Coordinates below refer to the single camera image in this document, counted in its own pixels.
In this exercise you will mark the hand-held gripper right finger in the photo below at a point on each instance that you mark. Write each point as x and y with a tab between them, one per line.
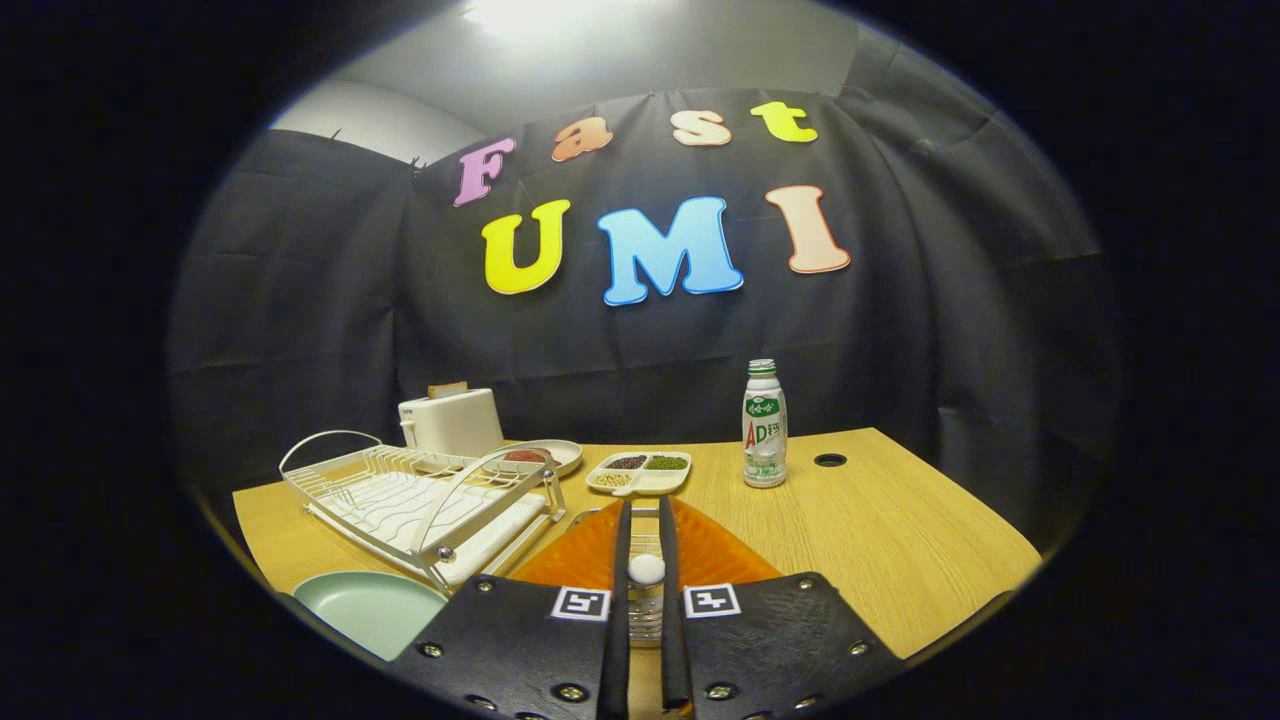
672	640

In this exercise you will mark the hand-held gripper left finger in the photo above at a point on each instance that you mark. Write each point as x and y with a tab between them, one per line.
615	650

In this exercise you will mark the white blue-checked spoon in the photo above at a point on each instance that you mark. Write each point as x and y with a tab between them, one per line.
646	569

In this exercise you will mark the pale green plate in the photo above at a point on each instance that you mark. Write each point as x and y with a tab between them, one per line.
370	610

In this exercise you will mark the white divided dish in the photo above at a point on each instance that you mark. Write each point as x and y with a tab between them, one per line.
660	480

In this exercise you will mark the beige round plate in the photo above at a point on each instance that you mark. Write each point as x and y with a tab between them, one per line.
565	455

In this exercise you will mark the white drip tray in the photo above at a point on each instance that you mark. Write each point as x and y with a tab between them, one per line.
500	545

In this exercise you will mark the pile of yellow beans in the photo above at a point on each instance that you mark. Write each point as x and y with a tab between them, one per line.
612	480

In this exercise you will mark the pile of green beans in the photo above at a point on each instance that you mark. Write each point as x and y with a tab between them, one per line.
666	462

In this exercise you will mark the pile of dark red beans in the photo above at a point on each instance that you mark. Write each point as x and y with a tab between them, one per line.
626	462

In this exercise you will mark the red-brown meat slice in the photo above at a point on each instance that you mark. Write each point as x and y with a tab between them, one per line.
525	456

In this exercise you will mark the white drink bottle green label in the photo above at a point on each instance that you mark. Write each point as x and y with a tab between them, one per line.
765	440

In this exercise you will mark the white toaster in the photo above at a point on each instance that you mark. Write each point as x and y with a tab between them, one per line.
455	425

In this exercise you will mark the brown bread slice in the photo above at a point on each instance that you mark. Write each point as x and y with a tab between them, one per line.
447	389

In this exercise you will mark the black backdrop cloth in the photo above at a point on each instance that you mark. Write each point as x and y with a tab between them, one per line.
300	300

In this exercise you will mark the bright ceiling light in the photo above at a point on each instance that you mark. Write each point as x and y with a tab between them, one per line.
530	15

